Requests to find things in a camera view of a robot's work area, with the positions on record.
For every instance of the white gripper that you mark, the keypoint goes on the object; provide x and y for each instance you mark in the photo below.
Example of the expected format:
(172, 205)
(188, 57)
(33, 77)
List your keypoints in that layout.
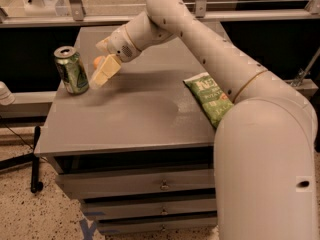
(119, 45)

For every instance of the orange fruit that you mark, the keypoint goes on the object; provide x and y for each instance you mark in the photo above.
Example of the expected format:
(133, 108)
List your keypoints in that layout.
(97, 60)

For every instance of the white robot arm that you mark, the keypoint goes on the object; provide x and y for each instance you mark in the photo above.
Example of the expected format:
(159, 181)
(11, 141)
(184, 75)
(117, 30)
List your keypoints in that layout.
(264, 145)

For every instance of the green soda can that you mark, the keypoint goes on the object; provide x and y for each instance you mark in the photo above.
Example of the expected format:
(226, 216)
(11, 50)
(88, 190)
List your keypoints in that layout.
(71, 70)

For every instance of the grey metal railing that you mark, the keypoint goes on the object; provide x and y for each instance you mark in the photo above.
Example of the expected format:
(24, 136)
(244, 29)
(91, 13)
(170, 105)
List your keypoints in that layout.
(37, 13)

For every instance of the grey drawer cabinet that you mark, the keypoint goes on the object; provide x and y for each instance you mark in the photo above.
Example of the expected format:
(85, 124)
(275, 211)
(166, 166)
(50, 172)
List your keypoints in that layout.
(143, 117)

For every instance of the green kettle chips bag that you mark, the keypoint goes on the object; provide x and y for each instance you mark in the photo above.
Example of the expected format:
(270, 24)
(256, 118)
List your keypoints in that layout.
(210, 97)

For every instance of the top grey drawer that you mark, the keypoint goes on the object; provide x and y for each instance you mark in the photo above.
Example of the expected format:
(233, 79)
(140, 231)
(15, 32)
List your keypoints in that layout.
(135, 182)

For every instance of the grey drawer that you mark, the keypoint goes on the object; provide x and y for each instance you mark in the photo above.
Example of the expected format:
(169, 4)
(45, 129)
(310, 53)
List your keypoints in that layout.
(156, 224)
(135, 182)
(131, 209)

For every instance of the black tripod stand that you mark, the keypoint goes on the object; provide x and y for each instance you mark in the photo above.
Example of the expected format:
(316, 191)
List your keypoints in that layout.
(13, 163)

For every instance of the middle grey drawer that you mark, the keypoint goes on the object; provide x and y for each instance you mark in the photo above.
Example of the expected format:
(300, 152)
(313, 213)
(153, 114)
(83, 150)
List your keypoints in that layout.
(131, 209)

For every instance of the bottom grey drawer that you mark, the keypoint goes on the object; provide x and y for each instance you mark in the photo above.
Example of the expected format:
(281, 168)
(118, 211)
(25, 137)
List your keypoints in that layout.
(156, 224)

